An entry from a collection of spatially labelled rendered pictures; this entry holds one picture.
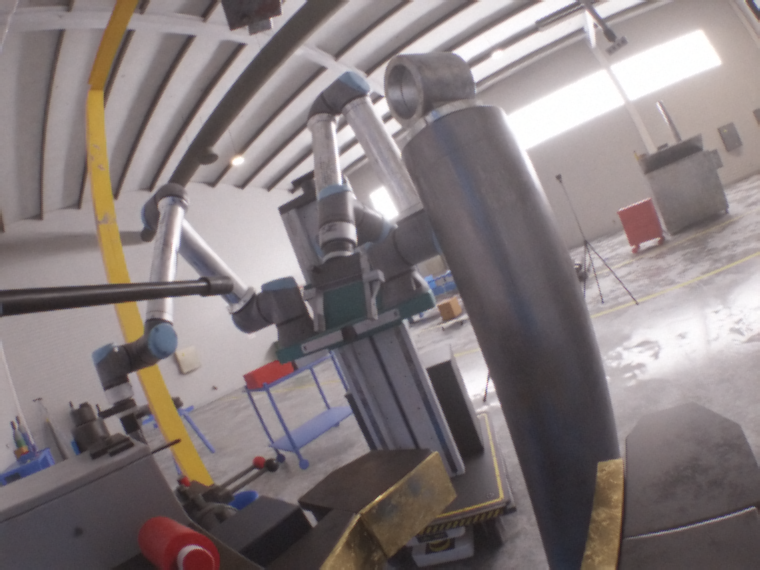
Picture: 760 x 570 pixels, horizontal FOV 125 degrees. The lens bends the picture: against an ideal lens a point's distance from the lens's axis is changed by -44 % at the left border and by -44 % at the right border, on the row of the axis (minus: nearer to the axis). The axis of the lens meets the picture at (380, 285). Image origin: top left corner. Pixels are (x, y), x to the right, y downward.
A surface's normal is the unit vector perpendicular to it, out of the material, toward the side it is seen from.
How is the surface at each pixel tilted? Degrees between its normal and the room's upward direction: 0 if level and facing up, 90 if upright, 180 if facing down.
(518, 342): 90
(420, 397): 90
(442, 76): 110
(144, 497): 90
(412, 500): 90
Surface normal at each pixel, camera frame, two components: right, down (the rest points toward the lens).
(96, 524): 0.74, -0.31
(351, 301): -0.19, 0.06
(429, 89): 0.45, 0.45
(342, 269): -0.42, -0.27
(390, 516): 0.58, -0.25
